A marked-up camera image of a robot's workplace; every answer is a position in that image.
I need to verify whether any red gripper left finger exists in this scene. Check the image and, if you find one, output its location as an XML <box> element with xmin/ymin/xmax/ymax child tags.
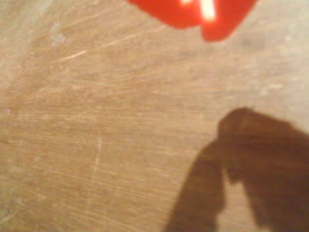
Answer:
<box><xmin>126</xmin><ymin>0</ymin><xmax>201</xmax><ymax>30</ymax></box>

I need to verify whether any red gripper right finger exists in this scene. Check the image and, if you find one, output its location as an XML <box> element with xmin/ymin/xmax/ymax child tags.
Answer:
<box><xmin>199</xmin><ymin>0</ymin><xmax>257</xmax><ymax>42</ymax></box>

